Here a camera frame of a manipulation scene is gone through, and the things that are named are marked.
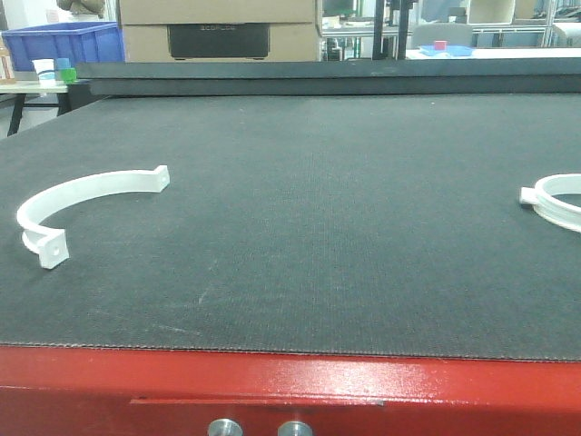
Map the white half-ring pipe clamp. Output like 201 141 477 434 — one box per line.
16 165 171 270

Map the white ring pipe clamp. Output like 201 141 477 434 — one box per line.
519 173 580 233

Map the dark grey table mat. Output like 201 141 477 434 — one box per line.
1 94 580 361

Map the cardboard box with black device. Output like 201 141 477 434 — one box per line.
118 0 320 63

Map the right silver bolt head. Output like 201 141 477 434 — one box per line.
277 421 314 436

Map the silver bolt head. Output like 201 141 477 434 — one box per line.
207 418 243 436
277 421 314 436

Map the left silver bolt head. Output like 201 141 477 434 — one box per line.
207 418 243 436

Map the blue tray with red cube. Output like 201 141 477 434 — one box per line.
419 40 474 58

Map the blue crate on side table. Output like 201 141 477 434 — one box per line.
2 21 125 72

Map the green small cup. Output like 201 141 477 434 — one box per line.
60 67 77 84

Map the blue small block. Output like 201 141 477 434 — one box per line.
55 58 71 71

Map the white paper cup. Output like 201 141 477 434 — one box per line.
32 58 56 86

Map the red metal table frame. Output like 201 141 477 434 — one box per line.
1 346 580 435

